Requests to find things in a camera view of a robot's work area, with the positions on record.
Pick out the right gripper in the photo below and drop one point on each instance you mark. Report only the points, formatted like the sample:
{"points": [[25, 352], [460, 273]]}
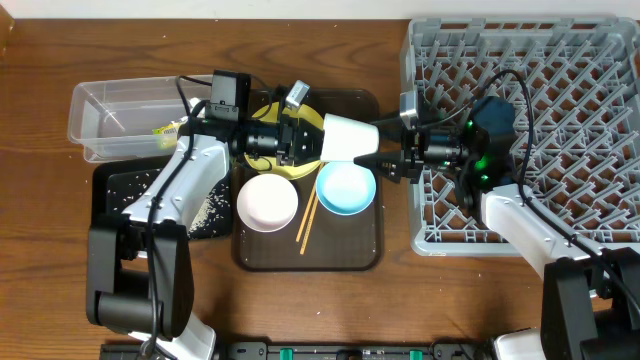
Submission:
{"points": [[413, 156]]}

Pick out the pink white bowl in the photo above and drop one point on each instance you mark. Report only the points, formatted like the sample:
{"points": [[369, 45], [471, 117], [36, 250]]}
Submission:
{"points": [[267, 203]]}

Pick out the yellow snack wrapper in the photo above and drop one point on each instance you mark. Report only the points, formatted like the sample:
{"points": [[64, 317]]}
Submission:
{"points": [[168, 134]]}

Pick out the white cup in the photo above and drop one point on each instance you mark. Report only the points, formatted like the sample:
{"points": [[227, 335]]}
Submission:
{"points": [[345, 139]]}

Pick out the grey dishwasher rack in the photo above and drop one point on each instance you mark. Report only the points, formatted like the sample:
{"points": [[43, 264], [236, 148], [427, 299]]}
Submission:
{"points": [[574, 84]]}

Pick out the yellow plate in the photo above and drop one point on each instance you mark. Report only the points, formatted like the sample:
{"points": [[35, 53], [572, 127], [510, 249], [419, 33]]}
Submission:
{"points": [[268, 165]]}

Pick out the wooden chopstick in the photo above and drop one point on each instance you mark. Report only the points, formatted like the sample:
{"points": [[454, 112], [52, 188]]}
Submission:
{"points": [[307, 211], [307, 230]]}

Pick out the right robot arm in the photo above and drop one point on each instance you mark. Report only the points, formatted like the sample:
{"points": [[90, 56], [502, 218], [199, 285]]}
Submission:
{"points": [[590, 306]]}

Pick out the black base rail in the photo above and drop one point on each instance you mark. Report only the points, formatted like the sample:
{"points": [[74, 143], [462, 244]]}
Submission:
{"points": [[436, 351]]}

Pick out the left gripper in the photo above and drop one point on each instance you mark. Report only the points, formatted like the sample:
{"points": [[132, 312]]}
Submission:
{"points": [[291, 135]]}

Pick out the black waste tray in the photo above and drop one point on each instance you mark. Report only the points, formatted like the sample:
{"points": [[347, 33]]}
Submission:
{"points": [[116, 185]]}

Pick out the clear plastic bin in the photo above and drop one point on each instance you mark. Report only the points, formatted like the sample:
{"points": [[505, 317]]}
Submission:
{"points": [[113, 120]]}

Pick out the light blue bowl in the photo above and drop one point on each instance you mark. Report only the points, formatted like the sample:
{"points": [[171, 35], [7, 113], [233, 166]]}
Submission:
{"points": [[345, 188]]}

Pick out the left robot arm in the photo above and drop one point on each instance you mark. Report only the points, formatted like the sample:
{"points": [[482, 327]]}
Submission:
{"points": [[139, 276]]}

